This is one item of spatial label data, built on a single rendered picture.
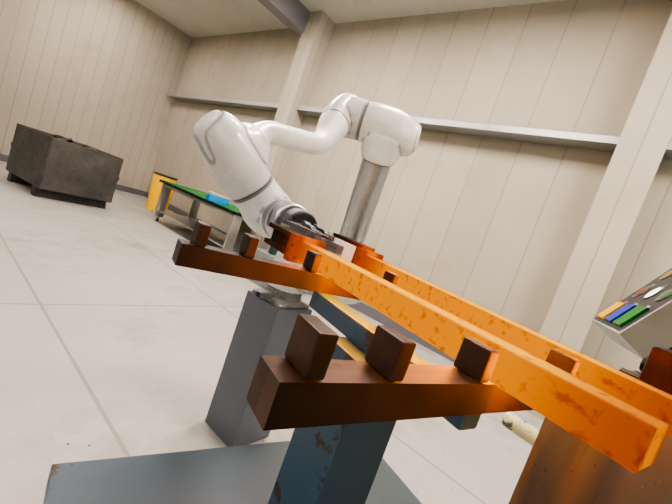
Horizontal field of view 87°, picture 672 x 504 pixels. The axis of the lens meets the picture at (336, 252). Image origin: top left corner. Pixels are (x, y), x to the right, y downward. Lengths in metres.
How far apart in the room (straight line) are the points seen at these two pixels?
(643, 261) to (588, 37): 2.14
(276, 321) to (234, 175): 0.77
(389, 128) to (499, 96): 3.31
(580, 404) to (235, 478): 0.37
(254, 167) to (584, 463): 0.68
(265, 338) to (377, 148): 0.81
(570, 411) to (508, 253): 3.67
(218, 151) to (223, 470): 0.53
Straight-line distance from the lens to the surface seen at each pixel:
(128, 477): 0.47
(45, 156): 5.85
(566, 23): 4.68
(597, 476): 0.54
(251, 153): 0.75
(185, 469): 0.48
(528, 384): 0.23
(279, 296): 1.43
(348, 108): 1.21
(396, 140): 1.20
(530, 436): 1.18
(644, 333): 1.13
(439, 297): 0.42
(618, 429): 0.22
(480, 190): 4.09
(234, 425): 1.61
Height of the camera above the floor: 1.00
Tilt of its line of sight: 5 degrees down
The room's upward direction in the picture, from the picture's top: 19 degrees clockwise
